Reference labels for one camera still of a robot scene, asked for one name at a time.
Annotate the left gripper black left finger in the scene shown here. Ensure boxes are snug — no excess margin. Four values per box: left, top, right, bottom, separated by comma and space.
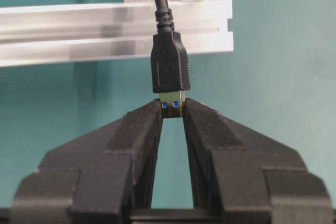
10, 100, 162, 223

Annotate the black USB cable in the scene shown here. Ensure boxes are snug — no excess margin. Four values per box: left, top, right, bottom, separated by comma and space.
146, 0, 191, 119

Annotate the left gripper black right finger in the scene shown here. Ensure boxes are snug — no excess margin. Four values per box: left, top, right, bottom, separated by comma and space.
183, 99, 331, 223

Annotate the aluminium extrusion square frame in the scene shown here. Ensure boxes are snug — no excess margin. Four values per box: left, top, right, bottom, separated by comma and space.
1, 0, 234, 67

